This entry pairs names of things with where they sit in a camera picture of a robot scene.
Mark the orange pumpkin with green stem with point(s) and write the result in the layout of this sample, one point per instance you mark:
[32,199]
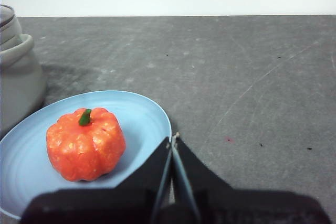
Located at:
[84,150]

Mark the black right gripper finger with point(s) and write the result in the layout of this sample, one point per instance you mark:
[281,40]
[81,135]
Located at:
[236,208]

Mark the pale green electric steamer pot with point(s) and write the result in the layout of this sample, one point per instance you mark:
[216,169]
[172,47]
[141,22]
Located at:
[18,77]

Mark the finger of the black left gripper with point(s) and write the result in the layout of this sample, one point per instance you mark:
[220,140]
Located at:
[105,205]

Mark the blue round plate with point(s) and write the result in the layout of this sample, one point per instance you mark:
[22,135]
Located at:
[147,119]

